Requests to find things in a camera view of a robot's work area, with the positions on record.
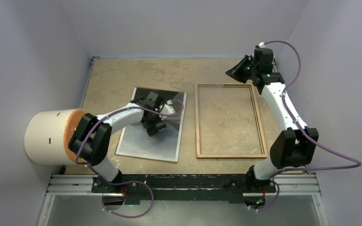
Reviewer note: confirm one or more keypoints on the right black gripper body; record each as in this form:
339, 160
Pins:
254, 69

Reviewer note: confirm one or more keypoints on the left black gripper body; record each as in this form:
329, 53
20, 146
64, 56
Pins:
155, 118

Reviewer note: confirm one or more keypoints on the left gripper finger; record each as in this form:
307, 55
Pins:
161, 125
152, 131

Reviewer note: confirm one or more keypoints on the dark landscape photo print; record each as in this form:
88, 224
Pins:
134, 141

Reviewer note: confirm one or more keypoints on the wooden picture frame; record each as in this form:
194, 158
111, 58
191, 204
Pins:
231, 154

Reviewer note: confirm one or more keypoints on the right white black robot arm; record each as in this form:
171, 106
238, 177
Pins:
294, 145

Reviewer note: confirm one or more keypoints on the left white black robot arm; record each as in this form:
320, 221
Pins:
90, 141

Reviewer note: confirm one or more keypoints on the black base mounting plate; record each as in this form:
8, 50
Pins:
233, 188

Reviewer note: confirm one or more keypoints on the white cylinder with orange lid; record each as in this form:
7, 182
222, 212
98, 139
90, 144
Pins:
48, 135

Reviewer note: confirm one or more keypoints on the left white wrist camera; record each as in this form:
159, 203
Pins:
168, 109

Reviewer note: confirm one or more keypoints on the aluminium rail frame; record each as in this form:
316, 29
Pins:
71, 203

